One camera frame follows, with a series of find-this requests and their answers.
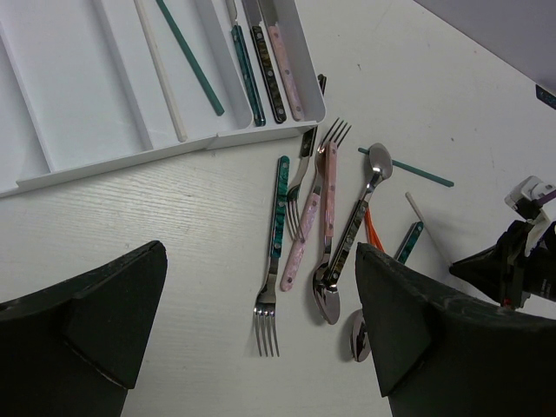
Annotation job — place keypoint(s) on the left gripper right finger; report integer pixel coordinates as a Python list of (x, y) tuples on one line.
[(440, 352)]

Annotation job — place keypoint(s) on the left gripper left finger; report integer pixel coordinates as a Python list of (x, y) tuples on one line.
[(76, 348)]

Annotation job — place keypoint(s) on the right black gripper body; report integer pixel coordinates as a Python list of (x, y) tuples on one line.
[(524, 275)]

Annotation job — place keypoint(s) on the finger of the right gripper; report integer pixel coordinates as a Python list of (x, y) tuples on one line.
[(488, 271)]

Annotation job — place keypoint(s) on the green handled spoon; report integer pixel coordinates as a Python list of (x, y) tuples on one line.
[(359, 343)]

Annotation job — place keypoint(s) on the white chopstick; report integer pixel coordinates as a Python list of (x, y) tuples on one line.
[(161, 73), (434, 238)]

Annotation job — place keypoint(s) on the teal chopstick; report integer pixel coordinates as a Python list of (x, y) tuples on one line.
[(190, 57), (422, 173)]

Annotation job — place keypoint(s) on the pink handled knife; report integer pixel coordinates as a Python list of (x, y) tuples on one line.
[(269, 14)]

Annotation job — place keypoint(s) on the dark handled knife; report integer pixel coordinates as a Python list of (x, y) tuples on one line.
[(254, 19)]

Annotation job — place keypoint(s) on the green handled knife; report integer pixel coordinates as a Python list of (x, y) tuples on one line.
[(248, 76)]

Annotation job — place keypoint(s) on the orange chopstick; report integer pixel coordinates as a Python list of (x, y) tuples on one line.
[(372, 236)]

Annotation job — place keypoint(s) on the right blue table label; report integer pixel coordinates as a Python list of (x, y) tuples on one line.
[(545, 96)]

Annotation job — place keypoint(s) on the white divided cutlery tray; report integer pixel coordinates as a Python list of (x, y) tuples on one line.
[(80, 95)]

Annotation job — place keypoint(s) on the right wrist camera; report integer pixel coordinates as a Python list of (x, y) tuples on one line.
[(533, 200)]

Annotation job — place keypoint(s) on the pink handled spoon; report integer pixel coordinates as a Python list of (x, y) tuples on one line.
[(296, 253)]

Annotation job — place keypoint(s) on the green handled fork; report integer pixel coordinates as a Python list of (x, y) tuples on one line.
[(265, 302)]

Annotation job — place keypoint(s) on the pink handled fork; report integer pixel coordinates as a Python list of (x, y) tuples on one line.
[(328, 153)]

